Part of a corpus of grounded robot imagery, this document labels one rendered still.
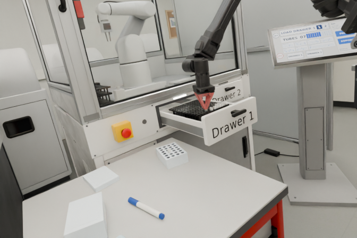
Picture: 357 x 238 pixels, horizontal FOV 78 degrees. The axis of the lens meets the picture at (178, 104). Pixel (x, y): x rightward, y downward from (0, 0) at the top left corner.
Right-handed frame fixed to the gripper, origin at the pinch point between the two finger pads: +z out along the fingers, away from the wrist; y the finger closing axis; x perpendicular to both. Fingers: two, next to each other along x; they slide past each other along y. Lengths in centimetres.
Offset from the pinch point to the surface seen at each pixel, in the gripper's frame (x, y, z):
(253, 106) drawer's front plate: 19.0, 5.8, 1.8
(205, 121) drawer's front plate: -5.8, 16.0, 0.1
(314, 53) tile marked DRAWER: 87, -35, -11
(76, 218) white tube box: -47, 35, 11
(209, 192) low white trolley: -12.1, 32.7, 15.2
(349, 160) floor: 144, -52, 88
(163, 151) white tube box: -20.7, 6.4, 12.5
